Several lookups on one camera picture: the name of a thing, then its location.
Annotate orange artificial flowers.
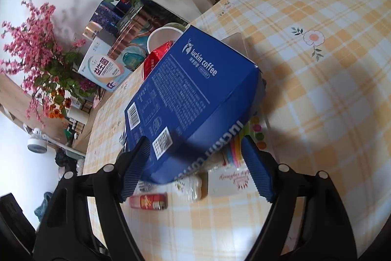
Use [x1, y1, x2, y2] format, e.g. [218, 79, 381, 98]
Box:
[46, 91, 72, 119]

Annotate copper striped teal box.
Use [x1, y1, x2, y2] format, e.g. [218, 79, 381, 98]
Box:
[108, 9, 172, 72]

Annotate small red bottle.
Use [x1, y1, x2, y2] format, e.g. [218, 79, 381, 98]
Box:
[129, 192, 168, 210]

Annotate clear plastic wrapped packet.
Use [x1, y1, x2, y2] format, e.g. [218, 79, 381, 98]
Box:
[175, 174, 203, 203]

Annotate white security camera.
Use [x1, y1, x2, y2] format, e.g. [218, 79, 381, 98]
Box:
[26, 126, 49, 155]

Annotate white printed packet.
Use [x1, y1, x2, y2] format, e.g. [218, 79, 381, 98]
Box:
[208, 161, 261, 197]

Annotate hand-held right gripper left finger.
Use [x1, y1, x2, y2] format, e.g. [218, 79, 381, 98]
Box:
[32, 136, 150, 261]

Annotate blue probiotic box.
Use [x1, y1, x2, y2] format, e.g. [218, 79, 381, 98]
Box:
[78, 36, 133, 93]

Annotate white cylinder jar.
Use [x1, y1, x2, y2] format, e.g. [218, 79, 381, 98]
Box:
[68, 106, 90, 125]

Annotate white paper cup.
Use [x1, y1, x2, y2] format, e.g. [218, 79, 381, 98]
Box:
[147, 23, 187, 54]

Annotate dark grey box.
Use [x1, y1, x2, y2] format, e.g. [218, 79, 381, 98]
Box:
[116, 0, 145, 33]

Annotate purple picture box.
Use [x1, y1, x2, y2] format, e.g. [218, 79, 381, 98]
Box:
[97, 2, 126, 37]

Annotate pink blossom plant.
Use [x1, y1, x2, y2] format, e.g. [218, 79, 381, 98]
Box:
[0, 0, 98, 127]

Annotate crushed red soda can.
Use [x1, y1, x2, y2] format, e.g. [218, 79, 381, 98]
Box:
[143, 40, 174, 79]

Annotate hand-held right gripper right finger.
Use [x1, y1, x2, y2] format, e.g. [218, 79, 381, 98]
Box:
[241, 136, 358, 261]

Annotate blue coffee box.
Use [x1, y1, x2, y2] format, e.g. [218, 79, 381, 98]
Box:
[124, 25, 266, 185]

